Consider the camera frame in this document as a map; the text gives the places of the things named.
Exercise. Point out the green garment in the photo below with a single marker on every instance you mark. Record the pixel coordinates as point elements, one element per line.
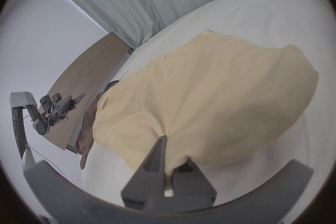
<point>110,85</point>

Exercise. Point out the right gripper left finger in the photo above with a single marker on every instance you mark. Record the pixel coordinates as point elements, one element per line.
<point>147,183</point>

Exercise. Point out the beige shorts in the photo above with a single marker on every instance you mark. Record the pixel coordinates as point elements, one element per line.
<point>210,99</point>

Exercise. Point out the brown shorts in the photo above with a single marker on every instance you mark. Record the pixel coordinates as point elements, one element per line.
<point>86,133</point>

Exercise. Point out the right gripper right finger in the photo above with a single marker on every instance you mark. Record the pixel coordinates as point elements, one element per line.
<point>194,183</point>

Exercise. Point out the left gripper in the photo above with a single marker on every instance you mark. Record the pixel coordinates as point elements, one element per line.
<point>65,105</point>

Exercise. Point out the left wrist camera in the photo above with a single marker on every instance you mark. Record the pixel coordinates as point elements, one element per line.
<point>57,96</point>

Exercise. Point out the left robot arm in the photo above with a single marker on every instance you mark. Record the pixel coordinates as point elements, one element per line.
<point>39,125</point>

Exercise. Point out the bed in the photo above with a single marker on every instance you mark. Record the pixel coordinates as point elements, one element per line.
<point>262,13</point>

